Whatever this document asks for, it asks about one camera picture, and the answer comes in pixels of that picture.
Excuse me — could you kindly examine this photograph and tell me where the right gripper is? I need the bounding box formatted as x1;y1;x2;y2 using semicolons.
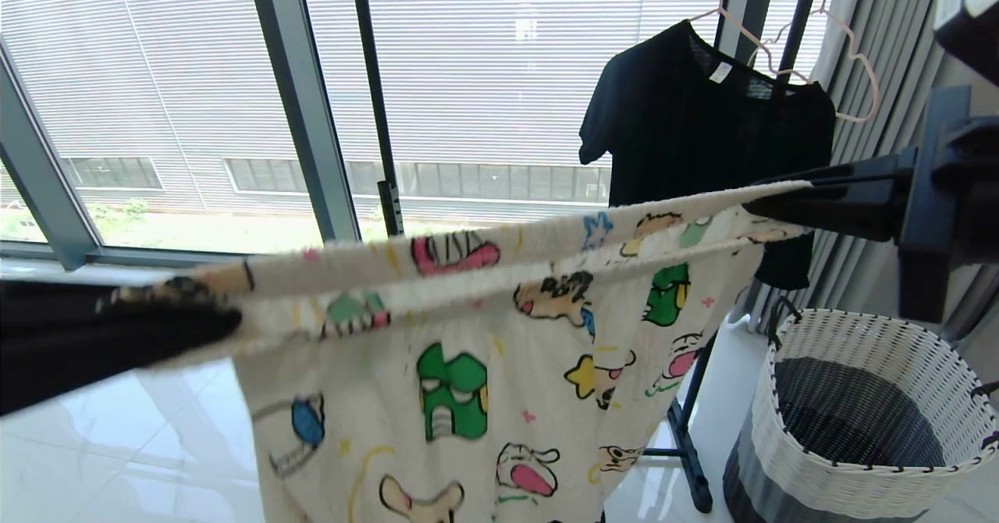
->
741;84;999;326

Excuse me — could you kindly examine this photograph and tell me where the pink clothes hanger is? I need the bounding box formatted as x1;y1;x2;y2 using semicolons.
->
689;0;812;87
748;0;883;124

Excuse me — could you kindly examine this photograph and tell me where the black garment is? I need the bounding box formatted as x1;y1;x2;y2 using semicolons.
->
578;20;837;291

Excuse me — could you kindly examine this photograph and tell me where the cream printed garment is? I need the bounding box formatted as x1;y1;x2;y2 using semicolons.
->
98;180;814;523

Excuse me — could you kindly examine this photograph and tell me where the white laundry basket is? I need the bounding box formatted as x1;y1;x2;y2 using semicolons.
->
722;297;999;523

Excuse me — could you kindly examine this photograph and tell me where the black clothes rack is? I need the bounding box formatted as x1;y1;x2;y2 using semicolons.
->
140;0;962;514

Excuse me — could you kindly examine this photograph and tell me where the beige curtain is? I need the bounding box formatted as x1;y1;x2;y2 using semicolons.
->
738;0;999;344

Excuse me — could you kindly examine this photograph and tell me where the window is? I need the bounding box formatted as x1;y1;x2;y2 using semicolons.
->
0;0;836;270

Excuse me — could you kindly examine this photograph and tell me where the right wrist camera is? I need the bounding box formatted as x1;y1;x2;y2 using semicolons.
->
933;0;999;87

